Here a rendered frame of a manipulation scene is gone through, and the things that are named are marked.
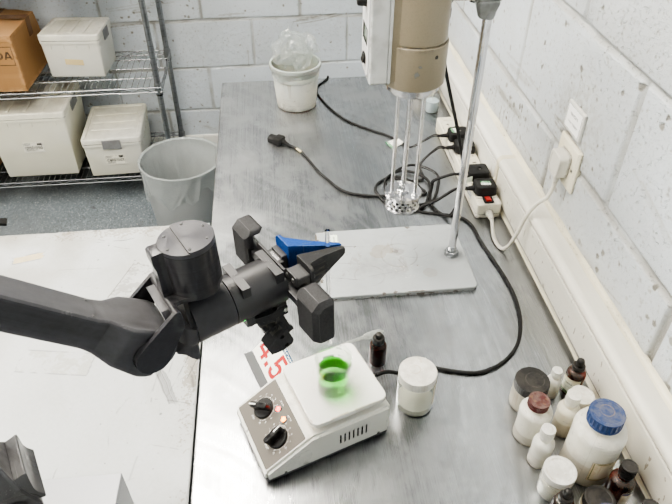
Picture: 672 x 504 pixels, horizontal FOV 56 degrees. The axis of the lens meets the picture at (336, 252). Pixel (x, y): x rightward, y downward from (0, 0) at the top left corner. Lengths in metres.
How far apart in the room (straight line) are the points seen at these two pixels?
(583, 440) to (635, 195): 0.37
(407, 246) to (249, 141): 0.58
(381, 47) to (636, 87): 0.38
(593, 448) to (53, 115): 2.57
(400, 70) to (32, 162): 2.39
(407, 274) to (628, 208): 0.42
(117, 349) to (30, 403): 0.51
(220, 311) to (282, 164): 0.93
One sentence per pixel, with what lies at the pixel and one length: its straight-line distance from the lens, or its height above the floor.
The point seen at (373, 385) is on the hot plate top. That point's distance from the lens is 0.95.
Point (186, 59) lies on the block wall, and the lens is 3.24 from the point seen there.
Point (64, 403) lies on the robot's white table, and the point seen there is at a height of 0.90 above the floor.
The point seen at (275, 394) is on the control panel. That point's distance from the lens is 0.97.
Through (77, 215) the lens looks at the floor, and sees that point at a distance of 3.13.
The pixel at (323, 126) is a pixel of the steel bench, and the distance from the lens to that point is 1.73.
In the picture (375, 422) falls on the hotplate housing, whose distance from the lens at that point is 0.96.
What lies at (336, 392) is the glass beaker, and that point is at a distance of 0.91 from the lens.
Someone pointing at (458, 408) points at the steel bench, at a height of 0.90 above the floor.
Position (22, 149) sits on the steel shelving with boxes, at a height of 0.28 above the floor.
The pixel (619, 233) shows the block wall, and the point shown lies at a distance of 1.09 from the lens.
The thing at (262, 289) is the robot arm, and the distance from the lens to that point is 0.69.
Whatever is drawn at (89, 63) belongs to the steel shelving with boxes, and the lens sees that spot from 2.97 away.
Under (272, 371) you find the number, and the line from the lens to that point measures 1.06.
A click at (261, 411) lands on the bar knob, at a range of 0.97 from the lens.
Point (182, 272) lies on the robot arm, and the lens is 0.63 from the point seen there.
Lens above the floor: 1.74
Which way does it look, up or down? 40 degrees down
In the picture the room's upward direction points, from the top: straight up
